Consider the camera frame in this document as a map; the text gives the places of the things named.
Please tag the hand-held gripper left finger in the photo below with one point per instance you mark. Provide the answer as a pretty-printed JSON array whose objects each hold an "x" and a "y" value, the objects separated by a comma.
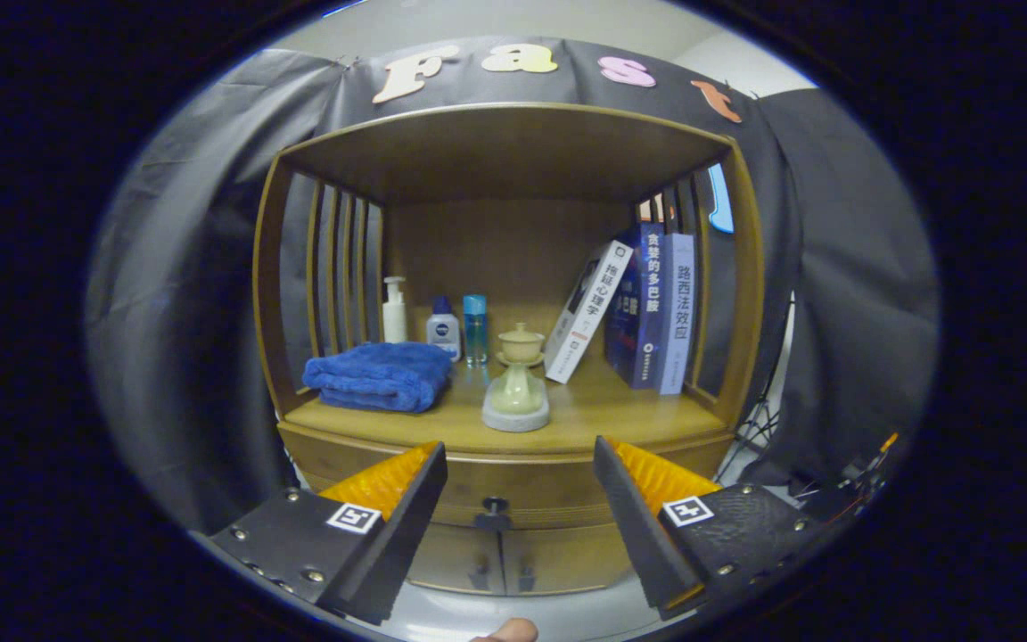
[{"x": 402, "y": 535}]

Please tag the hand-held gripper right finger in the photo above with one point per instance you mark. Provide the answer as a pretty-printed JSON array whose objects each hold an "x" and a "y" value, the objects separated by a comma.
[{"x": 634, "y": 526}]

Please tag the wooden cabinet door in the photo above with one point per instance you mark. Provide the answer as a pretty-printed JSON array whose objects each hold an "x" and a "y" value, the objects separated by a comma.
[
  {"x": 451, "y": 557},
  {"x": 567, "y": 557}
]

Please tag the wooden countertop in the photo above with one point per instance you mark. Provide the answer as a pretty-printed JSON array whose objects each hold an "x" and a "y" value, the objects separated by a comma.
[{"x": 620, "y": 415}]

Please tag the wooden cabinet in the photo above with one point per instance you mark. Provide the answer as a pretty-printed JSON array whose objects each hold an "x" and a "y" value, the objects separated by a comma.
[{"x": 505, "y": 250}]

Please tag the blue folded towel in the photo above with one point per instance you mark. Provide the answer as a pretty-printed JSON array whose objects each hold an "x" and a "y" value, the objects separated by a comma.
[{"x": 380, "y": 374}]

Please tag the black light stand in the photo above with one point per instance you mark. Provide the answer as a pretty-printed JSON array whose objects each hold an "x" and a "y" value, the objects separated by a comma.
[{"x": 759, "y": 419}]

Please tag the white bottle blue cap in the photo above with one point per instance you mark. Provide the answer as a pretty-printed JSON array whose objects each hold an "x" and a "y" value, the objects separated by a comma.
[{"x": 443, "y": 334}]

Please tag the dark blue book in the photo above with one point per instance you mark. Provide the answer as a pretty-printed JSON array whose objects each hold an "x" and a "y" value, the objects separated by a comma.
[{"x": 638, "y": 312}]

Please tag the beige lidded teacup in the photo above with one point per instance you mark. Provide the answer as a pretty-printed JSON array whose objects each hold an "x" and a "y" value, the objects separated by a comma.
[{"x": 521, "y": 343}]

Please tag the clear blue bottle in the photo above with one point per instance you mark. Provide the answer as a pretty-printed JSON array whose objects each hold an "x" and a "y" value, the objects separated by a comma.
[{"x": 475, "y": 330}]

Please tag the light blue book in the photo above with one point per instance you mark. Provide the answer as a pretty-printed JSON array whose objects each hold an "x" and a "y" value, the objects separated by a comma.
[{"x": 678, "y": 312}]

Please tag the white pump bottle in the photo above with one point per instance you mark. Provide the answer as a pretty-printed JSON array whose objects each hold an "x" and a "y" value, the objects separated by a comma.
[{"x": 394, "y": 316}]

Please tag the white book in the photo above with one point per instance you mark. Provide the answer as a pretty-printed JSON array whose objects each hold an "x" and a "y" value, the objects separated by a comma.
[{"x": 587, "y": 312}]

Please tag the orange black tool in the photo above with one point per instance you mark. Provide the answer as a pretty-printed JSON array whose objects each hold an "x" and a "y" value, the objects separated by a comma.
[{"x": 870, "y": 464}]

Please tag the black backdrop cloth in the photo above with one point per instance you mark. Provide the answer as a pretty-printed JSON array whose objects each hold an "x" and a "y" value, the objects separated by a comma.
[{"x": 175, "y": 285}]

